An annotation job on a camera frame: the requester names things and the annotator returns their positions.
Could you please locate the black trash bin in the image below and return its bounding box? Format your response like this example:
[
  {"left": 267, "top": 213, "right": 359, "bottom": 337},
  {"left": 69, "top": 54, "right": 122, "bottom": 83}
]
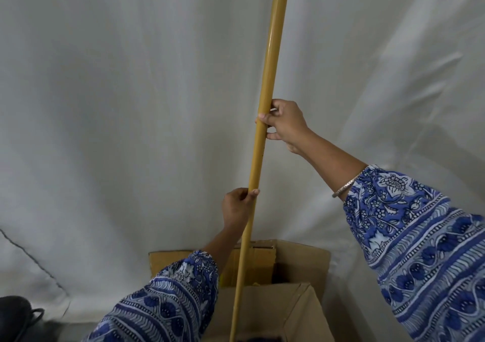
[{"left": 0, "top": 295, "right": 46, "bottom": 342}]

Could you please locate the silver wrist bangle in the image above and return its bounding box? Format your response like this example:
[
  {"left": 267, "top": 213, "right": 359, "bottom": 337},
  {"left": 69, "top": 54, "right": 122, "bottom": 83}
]
[{"left": 331, "top": 175, "right": 361, "bottom": 199}]

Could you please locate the person's left forearm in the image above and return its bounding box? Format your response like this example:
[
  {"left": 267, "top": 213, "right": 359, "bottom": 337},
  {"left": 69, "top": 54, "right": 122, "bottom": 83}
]
[{"left": 81, "top": 226, "right": 243, "bottom": 342}]

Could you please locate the yellow wooden mop pole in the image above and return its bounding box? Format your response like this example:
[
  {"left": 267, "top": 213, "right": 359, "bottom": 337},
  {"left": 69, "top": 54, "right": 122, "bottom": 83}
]
[{"left": 228, "top": 0, "right": 293, "bottom": 342}]

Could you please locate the person's right forearm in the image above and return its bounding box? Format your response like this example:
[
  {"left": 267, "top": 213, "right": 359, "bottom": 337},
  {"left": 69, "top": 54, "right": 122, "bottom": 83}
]
[{"left": 297, "top": 131, "right": 485, "bottom": 342}]

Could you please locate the person's right hand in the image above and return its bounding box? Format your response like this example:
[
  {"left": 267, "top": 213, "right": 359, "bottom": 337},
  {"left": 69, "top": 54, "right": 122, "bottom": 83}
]
[{"left": 256, "top": 98, "right": 315, "bottom": 155}]

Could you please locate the small cardboard box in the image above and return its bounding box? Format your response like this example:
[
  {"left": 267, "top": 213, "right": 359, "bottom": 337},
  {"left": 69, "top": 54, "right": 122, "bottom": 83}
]
[{"left": 148, "top": 239, "right": 331, "bottom": 301}]

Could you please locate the person's left hand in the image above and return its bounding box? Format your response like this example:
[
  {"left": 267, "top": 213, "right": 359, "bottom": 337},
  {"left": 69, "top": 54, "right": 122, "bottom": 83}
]
[{"left": 221, "top": 187, "right": 261, "bottom": 236}]

